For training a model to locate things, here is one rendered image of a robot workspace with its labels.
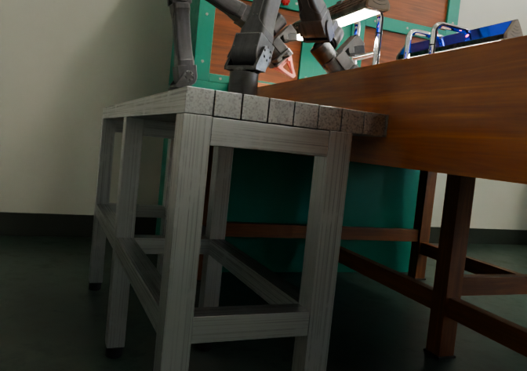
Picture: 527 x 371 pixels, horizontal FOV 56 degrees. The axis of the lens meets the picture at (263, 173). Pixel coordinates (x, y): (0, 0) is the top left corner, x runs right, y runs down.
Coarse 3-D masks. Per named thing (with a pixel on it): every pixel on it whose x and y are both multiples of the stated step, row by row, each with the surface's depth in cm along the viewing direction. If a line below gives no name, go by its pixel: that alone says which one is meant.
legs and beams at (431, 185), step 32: (448, 192) 154; (256, 224) 217; (288, 224) 224; (416, 224) 252; (448, 224) 153; (352, 256) 203; (416, 256) 250; (448, 256) 152; (416, 288) 166; (448, 288) 151; (480, 288) 158; (512, 288) 163; (448, 320) 153; (480, 320) 140; (448, 352) 154
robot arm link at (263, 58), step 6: (264, 48) 106; (228, 54) 110; (264, 54) 107; (270, 54) 108; (228, 60) 109; (258, 60) 105; (264, 60) 107; (228, 66) 108; (234, 66) 107; (240, 66) 106; (246, 66) 106; (252, 66) 105; (258, 66) 105; (264, 66) 107; (258, 72) 107; (264, 72) 107
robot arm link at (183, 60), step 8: (168, 0) 161; (176, 0) 157; (176, 8) 157; (184, 8) 158; (176, 16) 158; (184, 16) 159; (176, 24) 158; (184, 24) 159; (176, 32) 159; (184, 32) 160; (176, 40) 159; (184, 40) 160; (176, 48) 160; (184, 48) 160; (176, 56) 160; (184, 56) 160; (192, 56) 161; (176, 64) 161; (184, 64) 160; (192, 64) 161; (176, 72) 161; (176, 80) 162; (192, 80) 161
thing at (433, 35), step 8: (440, 24) 186; (448, 24) 188; (408, 32) 201; (416, 32) 201; (424, 32) 203; (432, 32) 187; (464, 32) 192; (408, 40) 200; (432, 40) 187; (408, 48) 201; (432, 48) 187; (408, 56) 201
